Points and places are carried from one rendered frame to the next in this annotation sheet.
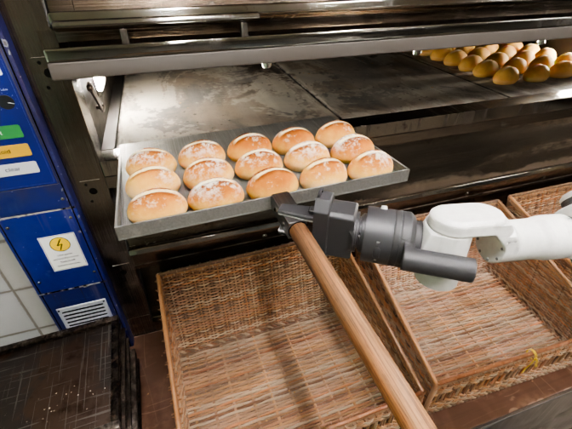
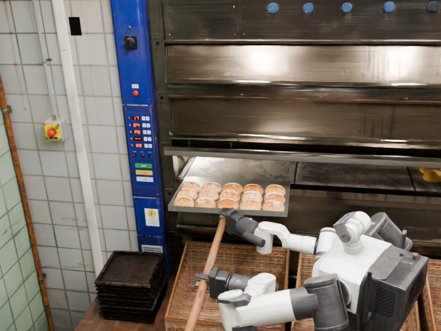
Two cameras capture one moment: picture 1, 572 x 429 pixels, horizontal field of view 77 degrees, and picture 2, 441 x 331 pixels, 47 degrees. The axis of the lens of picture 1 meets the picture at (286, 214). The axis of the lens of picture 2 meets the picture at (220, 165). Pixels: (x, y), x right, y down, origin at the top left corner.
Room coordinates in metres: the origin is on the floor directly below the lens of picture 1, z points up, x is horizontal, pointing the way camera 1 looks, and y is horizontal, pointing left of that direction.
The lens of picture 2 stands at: (-1.22, -0.99, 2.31)
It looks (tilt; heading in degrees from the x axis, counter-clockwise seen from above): 24 degrees down; 30
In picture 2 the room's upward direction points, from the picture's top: 2 degrees counter-clockwise
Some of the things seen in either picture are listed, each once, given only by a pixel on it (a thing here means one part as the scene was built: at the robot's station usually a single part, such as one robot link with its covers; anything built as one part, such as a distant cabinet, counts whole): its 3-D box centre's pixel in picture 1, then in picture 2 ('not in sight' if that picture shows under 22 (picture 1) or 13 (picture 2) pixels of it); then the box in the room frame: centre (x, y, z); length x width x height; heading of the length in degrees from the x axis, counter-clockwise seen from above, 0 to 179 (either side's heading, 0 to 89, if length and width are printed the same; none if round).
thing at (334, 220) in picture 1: (352, 230); (240, 225); (0.45, -0.11, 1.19); 0.12 x 0.10 x 0.13; 74
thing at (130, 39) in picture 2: not in sight; (128, 37); (0.61, 0.54, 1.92); 0.06 x 0.04 x 0.11; 108
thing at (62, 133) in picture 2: not in sight; (56, 129); (0.48, 0.97, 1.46); 0.10 x 0.07 x 0.10; 108
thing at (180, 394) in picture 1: (280, 346); (230, 292); (0.56, 0.01, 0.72); 0.56 x 0.49 x 0.28; 109
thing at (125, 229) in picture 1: (252, 156); (231, 192); (0.71, 0.07, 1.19); 0.55 x 0.36 x 0.03; 110
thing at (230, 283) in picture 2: not in sight; (227, 285); (0.07, -0.25, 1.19); 0.12 x 0.10 x 0.13; 102
